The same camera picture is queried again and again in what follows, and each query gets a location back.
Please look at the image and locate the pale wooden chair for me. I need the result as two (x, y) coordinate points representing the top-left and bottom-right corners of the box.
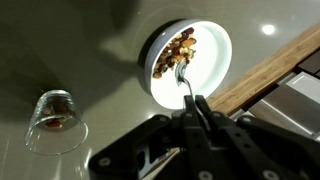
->
(229, 71), (320, 141)

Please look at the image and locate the large white bowl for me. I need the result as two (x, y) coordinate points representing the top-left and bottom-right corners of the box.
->
(143, 18), (233, 110)

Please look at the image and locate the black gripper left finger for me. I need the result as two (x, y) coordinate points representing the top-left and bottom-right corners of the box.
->
(88, 94), (214, 180)

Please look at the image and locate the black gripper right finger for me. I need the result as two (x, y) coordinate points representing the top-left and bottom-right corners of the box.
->
(194, 94), (320, 180)

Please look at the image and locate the clear drinking glass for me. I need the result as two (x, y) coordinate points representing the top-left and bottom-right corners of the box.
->
(24, 89), (90, 156)

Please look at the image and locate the small brown nut portion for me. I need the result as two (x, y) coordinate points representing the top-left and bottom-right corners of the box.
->
(41, 96), (73, 129)

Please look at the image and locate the mixed nuts pile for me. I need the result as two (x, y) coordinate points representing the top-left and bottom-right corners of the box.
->
(152, 27), (198, 80)

